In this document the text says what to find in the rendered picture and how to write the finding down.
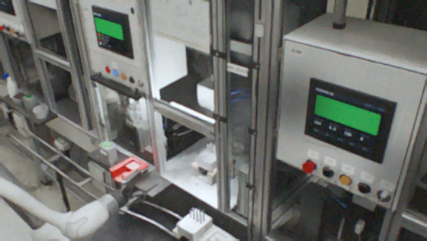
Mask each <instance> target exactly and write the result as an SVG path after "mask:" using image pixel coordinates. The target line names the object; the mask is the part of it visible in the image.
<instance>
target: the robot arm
mask: <svg viewBox="0 0 427 241"><path fill-rule="evenodd" d="M154 170H156V168H155V167H154V166H152V165H151V166H149V167H147V168H146V169H143V170H142V171H140V170H139V169H136V170H134V171H133V172H132V173H131V174H129V175H128V177H127V178H126V179H124V180H122V181H120V183H121V187H120V188H119V190H118V191H114V192H111V193H110V194H106V195H104V196H103V197H101V198H99V199H97V200H96V201H93V203H90V204H87V205H85V206H84V207H82V208H80V209H79V210H77V211H76V212H74V211H70V212H68V213H65V214H64V213H59V212H56V211H54V210H51V209H49V208H48V207H46V206H44V205H43V204H41V202H40V201H38V200H37V199H36V198H34V197H33V196H32V195H31V193H30V192H29V191H28V190H27V189H26V188H25V187H24V186H23V185H22V184H21V182H19V181H18V180H17V179H16V178H15V176H14V175H13V174H12V173H11V171H10V170H9V169H7V168H6V167H5V166H4V165H3V163H2V161H1V160H0V197H1V198H2V199H3V201H4V202H5V203H6V204H7V205H8V206H9V207H10V208H11V209H12V210H13V211H14V212H15V213H16V214H17V215H18V216H19V217H20V218H21V219H22V220H23V221H24V222H25V223H26V224H27V225H28V226H29V227H30V236H31V238H32V239H33V240H34V241H88V240H89V239H91V238H92V237H93V236H94V234H95V232H96V231H97V230H99V229H101V227H102V226H103V225H104V223H105V222H106V221H107V220H109V219H110V218H111V217H113V216H115V214H117V213H118V212H119V210H120V209H121V208H122V207H124V206H126V207H128V208H130V207H131V206H132V205H134V204H136V203H139V201H141V200H143V199H145V198H146V197H145V195H146V193H148V192H149V191H151V190H152V188H154V187H156V186H157V185H158V183H156V182H155V181H153V182H151V183H149V184H148V185H146V186H144V187H143V188H142V190H141V191H137V192H134V193H132V190H133V186H134V185H135V184H136V183H137V182H138V181H139V180H140V179H141V178H142V177H145V175H147V174H149V173H151V172H153V171H154ZM128 186H130V187H128Z"/></svg>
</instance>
